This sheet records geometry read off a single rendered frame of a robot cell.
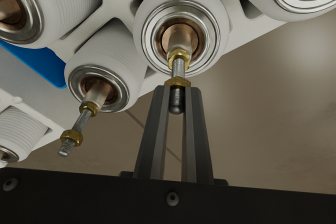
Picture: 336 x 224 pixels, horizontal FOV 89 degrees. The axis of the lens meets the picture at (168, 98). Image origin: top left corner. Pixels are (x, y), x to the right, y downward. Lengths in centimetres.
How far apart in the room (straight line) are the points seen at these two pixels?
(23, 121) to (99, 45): 30
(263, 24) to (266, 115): 44
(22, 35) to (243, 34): 25
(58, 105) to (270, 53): 54
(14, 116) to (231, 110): 58
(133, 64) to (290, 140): 70
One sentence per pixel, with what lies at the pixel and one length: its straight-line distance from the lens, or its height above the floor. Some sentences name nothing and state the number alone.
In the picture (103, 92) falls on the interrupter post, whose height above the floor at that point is 26.
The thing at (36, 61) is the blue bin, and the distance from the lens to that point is 48.
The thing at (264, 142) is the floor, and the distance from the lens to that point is 79.
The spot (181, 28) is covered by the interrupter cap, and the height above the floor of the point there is 25.
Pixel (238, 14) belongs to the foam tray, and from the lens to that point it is 25.
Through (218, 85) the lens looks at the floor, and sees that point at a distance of 53.
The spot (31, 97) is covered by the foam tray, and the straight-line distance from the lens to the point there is 48.
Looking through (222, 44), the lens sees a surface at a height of 25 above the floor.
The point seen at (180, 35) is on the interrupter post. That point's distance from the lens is 16.
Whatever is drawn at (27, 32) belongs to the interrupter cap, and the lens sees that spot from 23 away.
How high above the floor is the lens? 41
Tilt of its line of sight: 48 degrees down
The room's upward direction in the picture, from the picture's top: 173 degrees counter-clockwise
